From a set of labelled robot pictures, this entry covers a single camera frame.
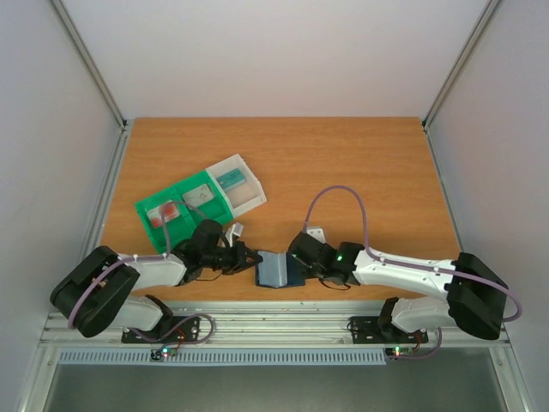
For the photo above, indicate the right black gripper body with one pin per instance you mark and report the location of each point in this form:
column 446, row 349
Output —
column 301, row 259

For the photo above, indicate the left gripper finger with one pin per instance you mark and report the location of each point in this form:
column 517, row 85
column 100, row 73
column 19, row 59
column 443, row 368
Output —
column 240, row 266
column 246, row 255

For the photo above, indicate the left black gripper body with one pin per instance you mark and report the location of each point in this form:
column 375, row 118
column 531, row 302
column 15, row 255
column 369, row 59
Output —
column 226, row 261

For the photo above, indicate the blue card holder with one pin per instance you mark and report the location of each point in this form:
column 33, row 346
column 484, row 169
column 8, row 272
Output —
column 279, row 270

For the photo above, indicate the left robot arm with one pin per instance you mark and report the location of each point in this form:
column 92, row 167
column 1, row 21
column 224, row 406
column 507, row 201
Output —
column 98, row 293

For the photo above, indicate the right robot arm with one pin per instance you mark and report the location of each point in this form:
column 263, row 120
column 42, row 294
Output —
column 463, row 292

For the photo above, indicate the grey floral card stack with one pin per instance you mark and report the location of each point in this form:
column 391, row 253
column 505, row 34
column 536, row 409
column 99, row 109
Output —
column 198, row 196

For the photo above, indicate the red dotted card stack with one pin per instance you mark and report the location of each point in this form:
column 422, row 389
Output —
column 162, row 214

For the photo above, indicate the teal VIP card stack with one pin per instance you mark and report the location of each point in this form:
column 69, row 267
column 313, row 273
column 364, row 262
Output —
column 231, row 179

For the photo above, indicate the white plastic bin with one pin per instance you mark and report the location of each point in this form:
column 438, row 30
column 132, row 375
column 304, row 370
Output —
column 245, row 198

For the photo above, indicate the green plastic bin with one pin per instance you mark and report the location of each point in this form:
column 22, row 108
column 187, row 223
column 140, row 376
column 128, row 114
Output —
column 183, row 227

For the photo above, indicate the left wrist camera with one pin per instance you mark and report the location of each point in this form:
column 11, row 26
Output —
column 233, row 233

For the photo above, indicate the aluminium frame rail front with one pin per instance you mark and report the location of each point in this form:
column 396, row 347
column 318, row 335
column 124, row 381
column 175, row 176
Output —
column 264, row 324

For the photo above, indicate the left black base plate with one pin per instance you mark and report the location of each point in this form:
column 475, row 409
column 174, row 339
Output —
column 180, row 329

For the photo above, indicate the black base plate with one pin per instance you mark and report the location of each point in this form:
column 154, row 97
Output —
column 369, row 330
column 180, row 329

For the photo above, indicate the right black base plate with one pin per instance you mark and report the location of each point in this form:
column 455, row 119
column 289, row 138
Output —
column 369, row 330

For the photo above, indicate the grey slotted cable duct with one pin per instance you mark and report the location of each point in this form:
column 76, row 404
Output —
column 224, row 357

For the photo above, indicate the right frame post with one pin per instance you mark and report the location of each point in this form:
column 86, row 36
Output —
column 464, row 55

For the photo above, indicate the frame post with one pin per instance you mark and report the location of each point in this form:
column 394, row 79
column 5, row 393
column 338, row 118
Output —
column 464, row 55
column 86, row 58

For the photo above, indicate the left frame post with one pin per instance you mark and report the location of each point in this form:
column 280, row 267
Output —
column 86, row 58

